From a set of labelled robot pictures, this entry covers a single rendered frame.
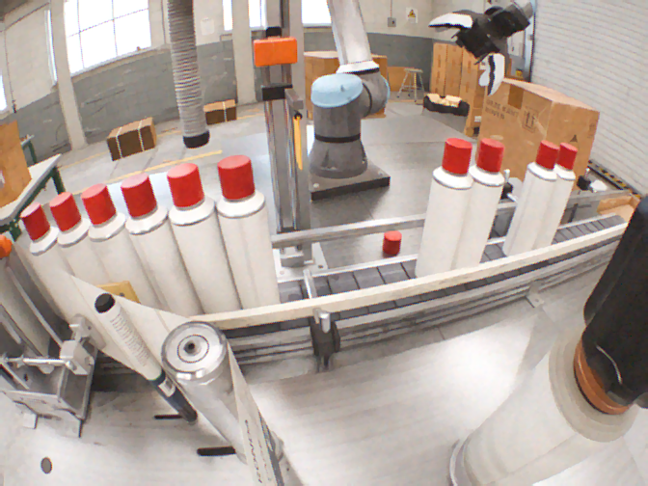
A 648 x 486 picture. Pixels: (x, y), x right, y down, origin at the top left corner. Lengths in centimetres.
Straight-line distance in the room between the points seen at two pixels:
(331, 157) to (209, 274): 49
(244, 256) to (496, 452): 29
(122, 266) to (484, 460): 39
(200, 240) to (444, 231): 28
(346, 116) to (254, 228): 47
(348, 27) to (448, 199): 59
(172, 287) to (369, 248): 36
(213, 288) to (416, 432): 27
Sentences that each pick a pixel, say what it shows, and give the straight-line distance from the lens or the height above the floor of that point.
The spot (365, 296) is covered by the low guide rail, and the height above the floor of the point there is 91.
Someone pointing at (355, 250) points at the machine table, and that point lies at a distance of 59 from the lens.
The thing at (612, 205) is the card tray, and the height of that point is 84.
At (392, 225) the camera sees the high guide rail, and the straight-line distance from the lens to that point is 43.
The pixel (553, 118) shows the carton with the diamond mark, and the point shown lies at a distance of 83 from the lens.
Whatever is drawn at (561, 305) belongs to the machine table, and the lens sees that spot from 63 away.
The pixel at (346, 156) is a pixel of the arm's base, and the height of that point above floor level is 91.
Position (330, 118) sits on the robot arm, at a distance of 74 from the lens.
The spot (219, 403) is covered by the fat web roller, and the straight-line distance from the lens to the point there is 19.
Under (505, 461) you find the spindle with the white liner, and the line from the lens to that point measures 25.
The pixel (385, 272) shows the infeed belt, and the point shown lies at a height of 88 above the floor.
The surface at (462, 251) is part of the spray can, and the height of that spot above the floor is 93.
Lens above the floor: 120
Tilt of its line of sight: 38 degrees down
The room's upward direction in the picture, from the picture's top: 1 degrees counter-clockwise
